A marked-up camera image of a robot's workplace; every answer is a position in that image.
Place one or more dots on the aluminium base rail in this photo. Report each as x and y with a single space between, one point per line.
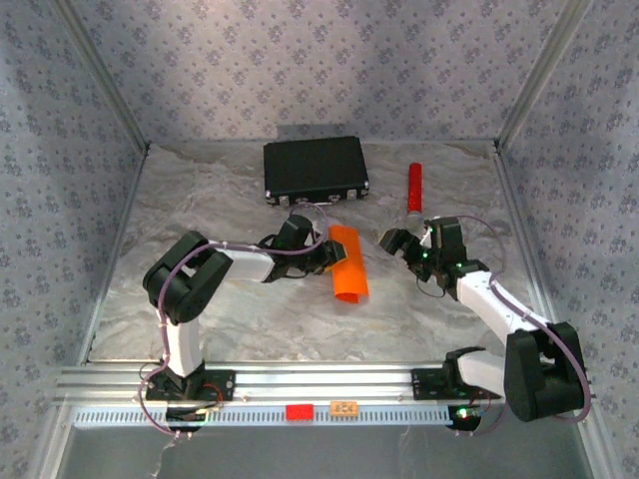
319 381

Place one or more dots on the black hard case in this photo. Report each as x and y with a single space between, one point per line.
314 167

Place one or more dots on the red microphone grey head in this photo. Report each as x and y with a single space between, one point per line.
414 184

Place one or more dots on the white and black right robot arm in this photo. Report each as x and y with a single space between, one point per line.
484 299

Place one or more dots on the aluminium frame leg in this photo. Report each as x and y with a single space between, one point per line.
52 449
596 449

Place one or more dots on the small controller board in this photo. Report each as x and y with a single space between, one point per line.
186 414
464 416

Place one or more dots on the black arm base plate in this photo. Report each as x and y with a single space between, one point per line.
424 384
224 384

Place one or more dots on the aluminium side rail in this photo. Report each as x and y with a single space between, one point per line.
509 189
113 259

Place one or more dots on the red block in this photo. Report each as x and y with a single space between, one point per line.
299 412

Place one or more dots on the orange lego brick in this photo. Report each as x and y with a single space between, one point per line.
344 408

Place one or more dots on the orange paper sheet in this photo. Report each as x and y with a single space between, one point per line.
349 274

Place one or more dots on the aluminium frame post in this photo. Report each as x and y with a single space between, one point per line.
539 75
106 75

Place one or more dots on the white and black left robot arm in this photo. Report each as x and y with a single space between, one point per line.
244 262

